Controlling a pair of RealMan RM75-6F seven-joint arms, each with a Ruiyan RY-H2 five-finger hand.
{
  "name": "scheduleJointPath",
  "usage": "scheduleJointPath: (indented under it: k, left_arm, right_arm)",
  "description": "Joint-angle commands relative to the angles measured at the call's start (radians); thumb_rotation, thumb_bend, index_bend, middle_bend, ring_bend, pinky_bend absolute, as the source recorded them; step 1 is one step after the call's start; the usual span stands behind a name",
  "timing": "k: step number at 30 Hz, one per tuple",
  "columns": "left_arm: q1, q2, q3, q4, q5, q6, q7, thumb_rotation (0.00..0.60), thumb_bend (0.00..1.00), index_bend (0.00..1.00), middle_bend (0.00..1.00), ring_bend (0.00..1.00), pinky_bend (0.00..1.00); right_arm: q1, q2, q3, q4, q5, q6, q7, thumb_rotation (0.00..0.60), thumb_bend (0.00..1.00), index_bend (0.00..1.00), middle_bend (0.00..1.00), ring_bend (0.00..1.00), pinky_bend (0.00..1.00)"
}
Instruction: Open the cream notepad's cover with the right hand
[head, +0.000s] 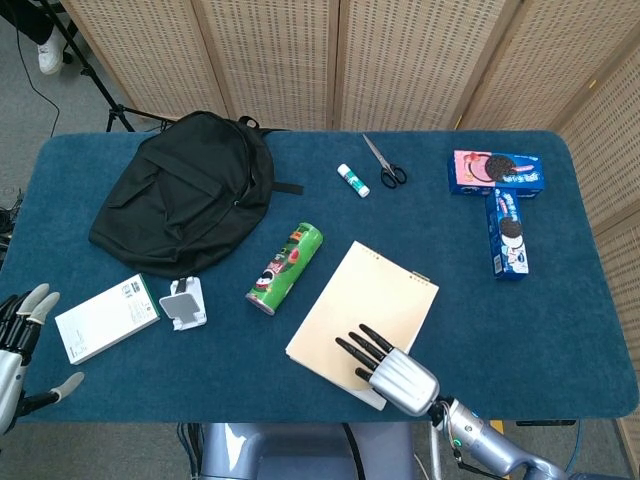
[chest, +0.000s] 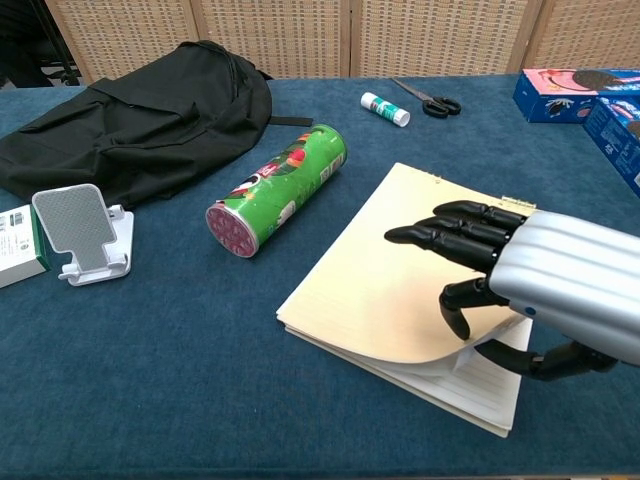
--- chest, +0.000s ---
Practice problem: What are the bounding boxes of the right silver and black hand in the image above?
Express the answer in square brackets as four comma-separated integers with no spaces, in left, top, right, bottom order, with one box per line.
[383,200,640,383]

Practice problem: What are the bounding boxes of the cream spiral notebook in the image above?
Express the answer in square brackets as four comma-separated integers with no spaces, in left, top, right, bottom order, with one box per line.
[275,162,539,440]

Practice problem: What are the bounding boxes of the blue and pink cookie box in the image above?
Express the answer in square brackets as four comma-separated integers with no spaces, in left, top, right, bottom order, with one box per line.
[513,68,640,124]

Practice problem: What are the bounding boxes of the black scissors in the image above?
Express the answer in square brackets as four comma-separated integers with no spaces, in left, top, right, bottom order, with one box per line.
[391,77,463,120]

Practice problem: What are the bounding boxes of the white glue stick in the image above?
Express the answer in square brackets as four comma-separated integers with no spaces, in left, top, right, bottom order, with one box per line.
[359,91,412,128]

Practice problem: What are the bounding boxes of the green chips can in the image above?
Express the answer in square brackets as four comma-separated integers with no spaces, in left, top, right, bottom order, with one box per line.
[204,123,349,260]

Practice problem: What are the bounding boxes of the woven folding screen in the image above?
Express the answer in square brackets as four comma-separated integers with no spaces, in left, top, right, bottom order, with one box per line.
[43,0,640,85]

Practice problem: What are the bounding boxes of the blue table cloth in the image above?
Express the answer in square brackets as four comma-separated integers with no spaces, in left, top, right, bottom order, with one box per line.
[0,73,640,480]

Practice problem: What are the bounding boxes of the black backpack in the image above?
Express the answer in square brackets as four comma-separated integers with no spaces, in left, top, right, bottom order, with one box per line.
[0,40,313,211]

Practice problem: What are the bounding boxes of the white phone stand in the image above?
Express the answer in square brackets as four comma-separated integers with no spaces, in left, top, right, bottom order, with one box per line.
[31,182,136,288]

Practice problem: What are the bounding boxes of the white and green box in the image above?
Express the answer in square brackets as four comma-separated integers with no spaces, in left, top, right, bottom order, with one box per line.
[0,203,54,290]

